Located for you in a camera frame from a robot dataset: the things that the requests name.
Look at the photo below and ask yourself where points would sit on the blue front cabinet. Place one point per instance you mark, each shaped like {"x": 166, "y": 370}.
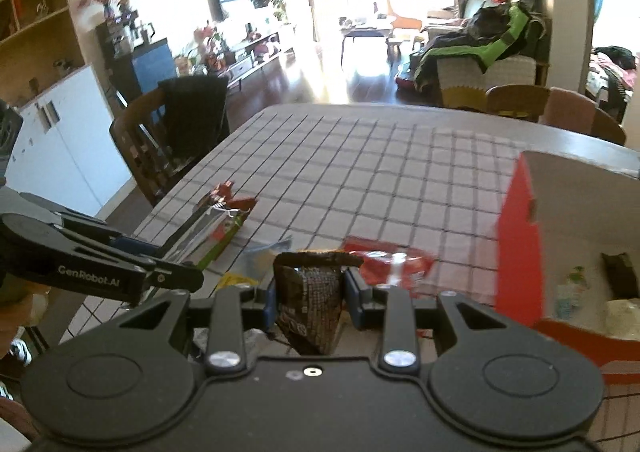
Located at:
{"x": 152, "y": 64}

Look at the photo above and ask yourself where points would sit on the white cabinet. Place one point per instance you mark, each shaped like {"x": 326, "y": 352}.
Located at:
{"x": 65, "y": 151}

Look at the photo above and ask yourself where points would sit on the green snack packet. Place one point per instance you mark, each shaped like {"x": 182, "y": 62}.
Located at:
{"x": 227, "y": 234}

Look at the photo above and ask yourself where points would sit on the wooden dining chair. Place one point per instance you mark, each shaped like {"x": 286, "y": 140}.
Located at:
{"x": 607, "y": 129}
{"x": 515, "y": 104}

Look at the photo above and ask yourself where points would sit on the black snack packet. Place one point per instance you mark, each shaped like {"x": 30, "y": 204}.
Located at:
{"x": 622, "y": 274}

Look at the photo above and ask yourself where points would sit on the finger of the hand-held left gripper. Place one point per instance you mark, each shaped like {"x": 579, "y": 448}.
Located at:
{"x": 135, "y": 244}
{"x": 175, "y": 274}

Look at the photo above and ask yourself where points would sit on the sofa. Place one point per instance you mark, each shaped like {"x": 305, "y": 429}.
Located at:
{"x": 510, "y": 74}

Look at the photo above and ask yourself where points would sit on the black garment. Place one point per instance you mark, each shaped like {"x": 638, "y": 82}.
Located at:
{"x": 195, "y": 116}

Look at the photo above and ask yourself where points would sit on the pale yellow plastic bag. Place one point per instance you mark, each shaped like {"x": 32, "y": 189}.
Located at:
{"x": 622, "y": 318}

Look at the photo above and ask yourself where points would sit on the light blue wrapper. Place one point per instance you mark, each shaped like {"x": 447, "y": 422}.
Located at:
{"x": 265, "y": 252}

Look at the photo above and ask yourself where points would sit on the black green jacket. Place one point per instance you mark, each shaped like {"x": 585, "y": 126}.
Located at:
{"x": 480, "y": 39}

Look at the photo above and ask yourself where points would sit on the yellow snack packet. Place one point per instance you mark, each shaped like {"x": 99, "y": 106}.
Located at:
{"x": 235, "y": 280}

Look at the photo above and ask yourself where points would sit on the television cabinet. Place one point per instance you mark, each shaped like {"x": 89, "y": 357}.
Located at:
{"x": 260, "y": 54}

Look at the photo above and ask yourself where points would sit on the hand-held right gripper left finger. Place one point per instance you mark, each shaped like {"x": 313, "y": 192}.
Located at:
{"x": 271, "y": 302}

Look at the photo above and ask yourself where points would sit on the pink dining chair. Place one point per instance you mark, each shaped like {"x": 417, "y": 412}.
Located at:
{"x": 567, "y": 111}

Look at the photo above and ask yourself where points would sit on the red snack packet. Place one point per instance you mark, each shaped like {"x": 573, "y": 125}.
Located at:
{"x": 395, "y": 264}

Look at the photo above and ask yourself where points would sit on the dark brown candy packet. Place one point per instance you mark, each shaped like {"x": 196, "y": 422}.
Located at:
{"x": 310, "y": 297}

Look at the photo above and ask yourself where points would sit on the dark wooden chair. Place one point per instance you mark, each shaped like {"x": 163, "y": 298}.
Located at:
{"x": 135, "y": 151}

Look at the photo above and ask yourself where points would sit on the coffee table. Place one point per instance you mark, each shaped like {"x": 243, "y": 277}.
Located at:
{"x": 365, "y": 34}

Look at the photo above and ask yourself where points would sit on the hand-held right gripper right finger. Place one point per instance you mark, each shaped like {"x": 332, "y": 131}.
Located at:
{"x": 352, "y": 299}

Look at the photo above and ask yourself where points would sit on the red cardboard box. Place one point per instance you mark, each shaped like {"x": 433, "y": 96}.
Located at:
{"x": 517, "y": 257}

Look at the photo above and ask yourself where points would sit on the brown red chip packet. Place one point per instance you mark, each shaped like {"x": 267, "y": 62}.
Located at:
{"x": 222, "y": 193}

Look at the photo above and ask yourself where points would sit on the bed with clothes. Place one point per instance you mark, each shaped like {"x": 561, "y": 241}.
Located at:
{"x": 617, "y": 71}

